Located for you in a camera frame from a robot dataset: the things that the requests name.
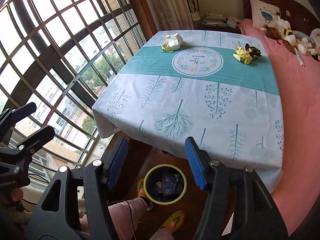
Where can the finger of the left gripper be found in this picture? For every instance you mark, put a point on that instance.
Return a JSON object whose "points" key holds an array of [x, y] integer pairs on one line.
{"points": [[37, 140], [9, 117]]}

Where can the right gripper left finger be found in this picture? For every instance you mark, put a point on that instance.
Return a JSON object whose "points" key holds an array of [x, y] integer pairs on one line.
{"points": [[115, 161]]}

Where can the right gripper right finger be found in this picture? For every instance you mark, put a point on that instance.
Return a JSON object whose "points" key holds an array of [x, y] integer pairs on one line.
{"points": [[199, 163]]}

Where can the yellow paper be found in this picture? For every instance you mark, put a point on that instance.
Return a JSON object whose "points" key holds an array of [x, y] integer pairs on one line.
{"points": [[242, 55]]}

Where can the black gold wrapper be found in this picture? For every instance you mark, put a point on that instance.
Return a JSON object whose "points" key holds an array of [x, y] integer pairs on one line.
{"points": [[253, 51]]}

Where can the white tissue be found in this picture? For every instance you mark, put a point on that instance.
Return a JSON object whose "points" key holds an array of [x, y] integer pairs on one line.
{"points": [[172, 43]]}

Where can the purple plastic bag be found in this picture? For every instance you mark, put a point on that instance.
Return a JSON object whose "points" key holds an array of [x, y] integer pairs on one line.
{"points": [[168, 184]]}

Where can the yellow rimmed trash bin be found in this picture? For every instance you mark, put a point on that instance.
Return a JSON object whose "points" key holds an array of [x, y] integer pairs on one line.
{"points": [[152, 183]]}

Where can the left hand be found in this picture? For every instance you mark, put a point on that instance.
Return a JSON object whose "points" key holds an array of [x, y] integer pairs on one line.
{"points": [[11, 199]]}

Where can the right yellow slipper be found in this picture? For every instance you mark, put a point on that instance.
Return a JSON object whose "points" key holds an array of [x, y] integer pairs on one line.
{"points": [[174, 221]]}

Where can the teal white leaf tablecloth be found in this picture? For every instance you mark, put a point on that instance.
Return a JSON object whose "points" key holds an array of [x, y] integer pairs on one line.
{"points": [[231, 109]]}

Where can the window metal grille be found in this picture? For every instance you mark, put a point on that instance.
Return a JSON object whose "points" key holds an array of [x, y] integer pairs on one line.
{"points": [[62, 55]]}

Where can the pink bed sheet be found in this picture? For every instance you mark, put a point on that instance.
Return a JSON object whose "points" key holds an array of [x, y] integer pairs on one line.
{"points": [[298, 86]]}

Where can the stack of books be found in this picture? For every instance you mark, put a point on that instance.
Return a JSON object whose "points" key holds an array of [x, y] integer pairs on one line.
{"points": [[219, 20]]}

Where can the rolled white paper tube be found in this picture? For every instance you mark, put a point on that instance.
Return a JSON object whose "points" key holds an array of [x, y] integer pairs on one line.
{"points": [[299, 57]]}

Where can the brown plush toy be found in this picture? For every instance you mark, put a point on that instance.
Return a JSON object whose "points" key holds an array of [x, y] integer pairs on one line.
{"points": [[274, 34]]}

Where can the beige floral curtain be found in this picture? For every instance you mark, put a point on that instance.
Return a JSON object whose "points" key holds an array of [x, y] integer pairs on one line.
{"points": [[170, 14]]}

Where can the bee plush toy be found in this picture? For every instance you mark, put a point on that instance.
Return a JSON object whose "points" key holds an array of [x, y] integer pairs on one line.
{"points": [[285, 31]]}

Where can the white butterfly pillow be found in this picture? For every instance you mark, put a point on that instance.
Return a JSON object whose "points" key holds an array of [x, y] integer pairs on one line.
{"points": [[264, 14]]}

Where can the white plush toy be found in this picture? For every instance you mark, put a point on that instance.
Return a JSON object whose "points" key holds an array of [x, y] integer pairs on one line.
{"points": [[310, 46]]}

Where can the dark wooden headboard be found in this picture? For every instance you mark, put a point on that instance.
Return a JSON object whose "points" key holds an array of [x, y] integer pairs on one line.
{"points": [[300, 18]]}

